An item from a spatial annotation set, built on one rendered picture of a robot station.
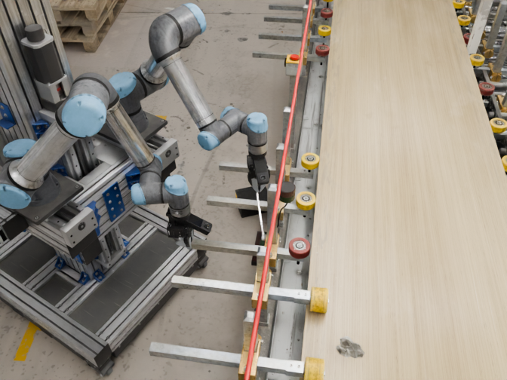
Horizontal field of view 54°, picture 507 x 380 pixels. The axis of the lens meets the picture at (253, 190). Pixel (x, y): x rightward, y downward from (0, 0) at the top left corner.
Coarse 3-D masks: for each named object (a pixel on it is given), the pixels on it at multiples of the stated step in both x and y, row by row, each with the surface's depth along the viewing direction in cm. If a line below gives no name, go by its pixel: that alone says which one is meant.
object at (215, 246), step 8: (192, 240) 193; (200, 240) 192; (208, 240) 192; (192, 248) 193; (200, 248) 192; (208, 248) 191; (216, 248) 191; (224, 248) 190; (232, 248) 189; (240, 248) 189; (248, 248) 189; (256, 248) 189; (280, 248) 189; (280, 256) 188; (288, 256) 187
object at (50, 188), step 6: (48, 174) 181; (48, 180) 181; (54, 180) 186; (42, 186) 179; (48, 186) 181; (54, 186) 184; (60, 186) 189; (36, 192) 179; (42, 192) 180; (48, 192) 182; (54, 192) 184; (36, 198) 181; (42, 198) 181; (48, 198) 182; (54, 198) 184; (30, 204) 181; (36, 204) 181; (42, 204) 182
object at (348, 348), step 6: (348, 336) 158; (342, 342) 156; (348, 342) 154; (336, 348) 154; (342, 348) 153; (348, 348) 154; (354, 348) 153; (360, 348) 154; (342, 354) 153; (348, 354) 153; (354, 354) 152; (360, 354) 153
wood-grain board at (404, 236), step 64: (384, 0) 337; (448, 0) 335; (384, 64) 277; (448, 64) 276; (384, 128) 235; (448, 128) 234; (320, 192) 205; (384, 192) 204; (448, 192) 203; (320, 256) 181; (384, 256) 180; (448, 256) 180; (320, 320) 162; (384, 320) 162; (448, 320) 161
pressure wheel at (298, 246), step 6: (294, 240) 186; (300, 240) 186; (306, 240) 186; (294, 246) 184; (300, 246) 184; (306, 246) 184; (294, 252) 182; (300, 252) 182; (306, 252) 182; (300, 258) 183
